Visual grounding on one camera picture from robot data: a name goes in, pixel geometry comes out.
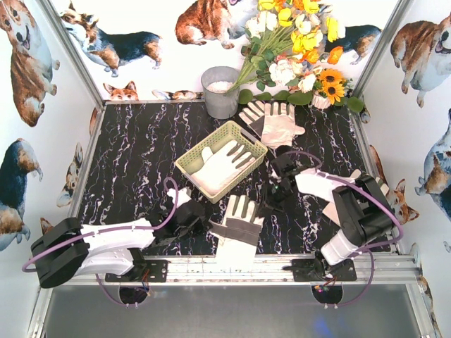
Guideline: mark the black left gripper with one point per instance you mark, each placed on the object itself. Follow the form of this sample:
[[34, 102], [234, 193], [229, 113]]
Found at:
[[196, 218]]

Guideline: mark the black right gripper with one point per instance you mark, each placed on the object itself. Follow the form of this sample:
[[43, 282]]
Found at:
[[273, 193]]

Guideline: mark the white glove grey patch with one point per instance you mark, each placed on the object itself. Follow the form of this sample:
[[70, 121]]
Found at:
[[222, 167]]

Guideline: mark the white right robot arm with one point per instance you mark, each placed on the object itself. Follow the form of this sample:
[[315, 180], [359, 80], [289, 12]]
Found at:
[[358, 204]]

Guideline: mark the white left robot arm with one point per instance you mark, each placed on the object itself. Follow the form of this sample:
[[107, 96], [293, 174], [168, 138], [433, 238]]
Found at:
[[71, 249]]

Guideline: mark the pale green storage basket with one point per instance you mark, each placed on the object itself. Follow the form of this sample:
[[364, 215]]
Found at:
[[193, 160]]

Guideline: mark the striped glove back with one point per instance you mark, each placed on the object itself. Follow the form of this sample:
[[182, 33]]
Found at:
[[253, 116]]

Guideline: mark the small white flower pot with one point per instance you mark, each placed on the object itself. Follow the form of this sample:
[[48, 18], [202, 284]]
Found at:
[[320, 102]]

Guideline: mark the grey metal bucket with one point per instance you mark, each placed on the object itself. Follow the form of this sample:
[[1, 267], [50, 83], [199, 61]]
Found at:
[[220, 95]]

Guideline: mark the artificial flower bouquet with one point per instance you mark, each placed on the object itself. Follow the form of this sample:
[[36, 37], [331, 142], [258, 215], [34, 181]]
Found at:
[[295, 45]]

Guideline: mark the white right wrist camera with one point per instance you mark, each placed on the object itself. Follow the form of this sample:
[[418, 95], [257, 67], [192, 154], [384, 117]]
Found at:
[[275, 175]]

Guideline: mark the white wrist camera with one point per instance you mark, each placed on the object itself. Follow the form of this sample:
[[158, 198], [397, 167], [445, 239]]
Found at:
[[275, 175], [180, 197]]

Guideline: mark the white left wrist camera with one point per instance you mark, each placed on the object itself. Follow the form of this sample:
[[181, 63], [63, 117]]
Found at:
[[180, 197]]

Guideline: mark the aluminium front rail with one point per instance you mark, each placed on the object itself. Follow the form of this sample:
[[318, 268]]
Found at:
[[379, 267]]

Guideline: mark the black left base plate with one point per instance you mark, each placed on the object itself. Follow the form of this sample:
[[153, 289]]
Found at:
[[149, 270]]

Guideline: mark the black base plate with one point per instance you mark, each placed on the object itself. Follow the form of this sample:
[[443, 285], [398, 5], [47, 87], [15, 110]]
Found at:
[[149, 270], [315, 270]]

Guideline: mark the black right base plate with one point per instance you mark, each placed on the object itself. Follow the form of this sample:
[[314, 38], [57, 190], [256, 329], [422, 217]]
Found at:
[[315, 270]]

